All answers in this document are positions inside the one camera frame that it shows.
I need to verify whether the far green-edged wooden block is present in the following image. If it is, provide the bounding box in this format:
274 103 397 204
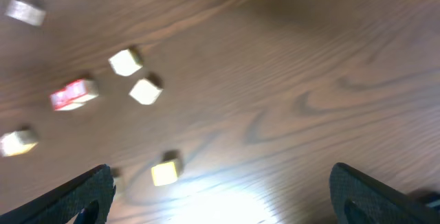
5 0 46 26

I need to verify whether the yellow wooden block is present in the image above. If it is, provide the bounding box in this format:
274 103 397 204
151 159 182 186

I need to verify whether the red letter A block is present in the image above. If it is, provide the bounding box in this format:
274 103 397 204
49 88 85 111

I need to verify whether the blue-edged wooden block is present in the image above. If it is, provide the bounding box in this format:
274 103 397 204
108 47 143 76

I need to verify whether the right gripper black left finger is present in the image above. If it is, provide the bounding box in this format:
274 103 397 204
1 164 116 224

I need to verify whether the red letter I block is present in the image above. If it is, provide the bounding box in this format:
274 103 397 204
66 78 99 103

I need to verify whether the green-edged wooden block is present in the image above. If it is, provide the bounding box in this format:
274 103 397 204
129 78 163 105
5 0 46 26

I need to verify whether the yellow-edged butterfly block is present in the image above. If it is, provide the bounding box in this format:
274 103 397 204
1 130 38 157

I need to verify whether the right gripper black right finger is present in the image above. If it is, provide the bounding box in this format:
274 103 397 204
329 163 439 224

